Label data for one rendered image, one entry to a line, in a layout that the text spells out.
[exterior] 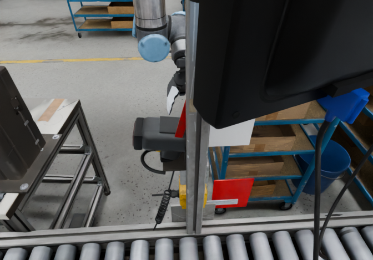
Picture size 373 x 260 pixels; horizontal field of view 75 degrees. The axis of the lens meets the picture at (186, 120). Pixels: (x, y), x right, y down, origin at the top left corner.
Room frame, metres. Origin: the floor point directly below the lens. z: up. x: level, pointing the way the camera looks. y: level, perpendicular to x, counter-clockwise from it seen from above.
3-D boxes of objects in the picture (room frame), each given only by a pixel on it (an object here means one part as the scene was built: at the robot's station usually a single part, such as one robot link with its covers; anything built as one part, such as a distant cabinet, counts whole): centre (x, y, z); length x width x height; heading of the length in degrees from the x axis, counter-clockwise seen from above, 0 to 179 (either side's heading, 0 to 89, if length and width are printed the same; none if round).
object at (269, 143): (0.99, -0.35, 0.59); 0.40 x 0.30 x 0.10; 1
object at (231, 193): (0.36, -0.09, 0.85); 0.16 x 0.01 x 0.13; 94
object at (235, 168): (1.00, -0.34, 0.39); 0.40 x 0.30 x 0.10; 4
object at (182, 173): (0.36, -0.02, 0.95); 0.07 x 0.03 x 0.07; 94
